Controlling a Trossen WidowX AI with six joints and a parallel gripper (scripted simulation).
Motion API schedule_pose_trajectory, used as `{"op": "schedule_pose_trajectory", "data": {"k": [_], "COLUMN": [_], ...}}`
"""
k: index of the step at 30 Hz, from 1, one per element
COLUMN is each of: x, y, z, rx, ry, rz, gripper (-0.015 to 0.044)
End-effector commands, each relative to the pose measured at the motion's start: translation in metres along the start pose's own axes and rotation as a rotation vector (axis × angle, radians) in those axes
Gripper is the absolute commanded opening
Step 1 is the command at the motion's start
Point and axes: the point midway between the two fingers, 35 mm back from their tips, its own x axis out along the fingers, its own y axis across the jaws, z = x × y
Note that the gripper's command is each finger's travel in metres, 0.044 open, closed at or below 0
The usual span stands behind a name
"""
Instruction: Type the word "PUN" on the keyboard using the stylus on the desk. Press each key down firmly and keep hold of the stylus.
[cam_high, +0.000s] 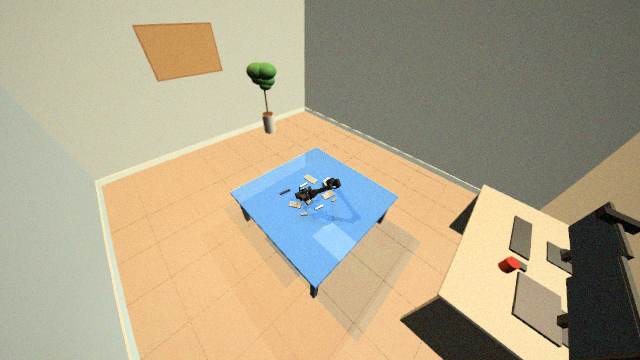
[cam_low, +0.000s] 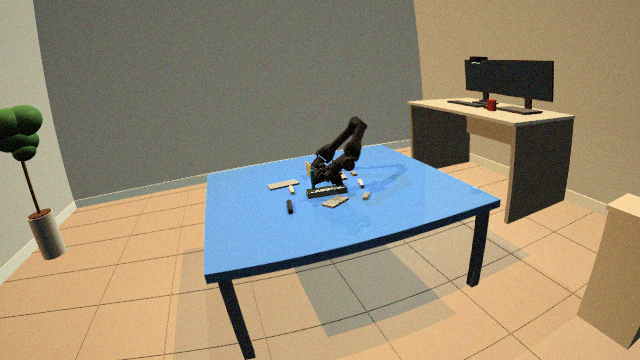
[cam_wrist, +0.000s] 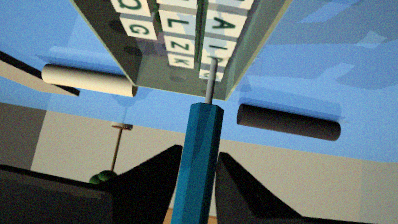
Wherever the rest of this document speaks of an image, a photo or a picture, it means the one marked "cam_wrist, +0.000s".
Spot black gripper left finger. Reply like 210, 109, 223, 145
0, 145, 183, 224

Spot black cylinder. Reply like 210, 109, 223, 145
237, 104, 341, 142

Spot teal stylus with grey tip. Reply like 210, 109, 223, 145
171, 79, 224, 224

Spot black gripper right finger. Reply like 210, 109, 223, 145
215, 152, 373, 224

